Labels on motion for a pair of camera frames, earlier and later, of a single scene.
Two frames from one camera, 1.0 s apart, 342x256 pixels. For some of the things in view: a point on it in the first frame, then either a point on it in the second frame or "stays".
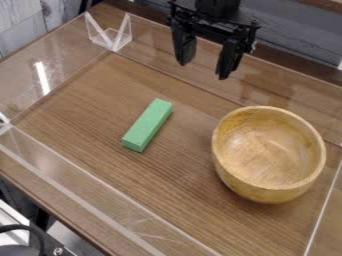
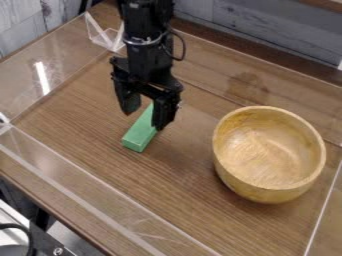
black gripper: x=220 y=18 → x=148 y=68
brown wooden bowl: x=269 y=153 stays
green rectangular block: x=145 y=128 stays
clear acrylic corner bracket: x=110 y=38 stays
